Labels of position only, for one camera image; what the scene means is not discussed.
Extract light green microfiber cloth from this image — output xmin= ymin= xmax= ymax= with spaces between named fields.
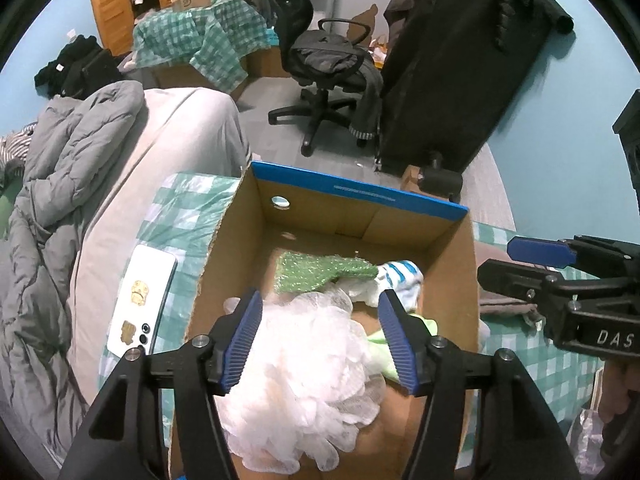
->
xmin=364 ymin=314 xmax=440 ymax=384

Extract dark green glitter cloth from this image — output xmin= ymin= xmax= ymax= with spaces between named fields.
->
xmin=273 ymin=252 xmax=378 ymax=294

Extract white mesh bath pouf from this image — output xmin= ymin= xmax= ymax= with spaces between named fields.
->
xmin=216 ymin=287 xmax=386 ymax=474

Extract person's hand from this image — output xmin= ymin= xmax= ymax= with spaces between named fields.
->
xmin=599 ymin=361 xmax=640 ymax=424

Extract white blue striped sock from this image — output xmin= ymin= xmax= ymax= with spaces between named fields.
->
xmin=342 ymin=260 xmax=424 ymax=312

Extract white smartphone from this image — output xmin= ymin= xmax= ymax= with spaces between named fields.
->
xmin=106 ymin=245 xmax=177 ymax=358

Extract blue cardboard box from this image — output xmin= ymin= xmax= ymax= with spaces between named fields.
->
xmin=169 ymin=162 xmax=478 ymax=479

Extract green checkered tablecloth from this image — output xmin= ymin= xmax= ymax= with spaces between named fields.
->
xmin=101 ymin=164 xmax=599 ymax=479

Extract small brown cardboard box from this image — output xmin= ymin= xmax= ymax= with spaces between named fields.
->
xmin=400 ymin=165 xmax=423 ymax=194

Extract grey quilted duvet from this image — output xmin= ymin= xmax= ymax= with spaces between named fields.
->
xmin=1 ymin=80 xmax=145 ymax=462

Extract black office chair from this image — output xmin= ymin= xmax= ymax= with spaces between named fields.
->
xmin=268 ymin=0 xmax=383 ymax=157

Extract green checkered cloth on box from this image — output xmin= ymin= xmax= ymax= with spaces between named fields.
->
xmin=132 ymin=0 xmax=270 ymax=93

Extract black clothes pile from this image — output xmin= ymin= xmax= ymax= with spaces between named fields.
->
xmin=34 ymin=35 xmax=122 ymax=100

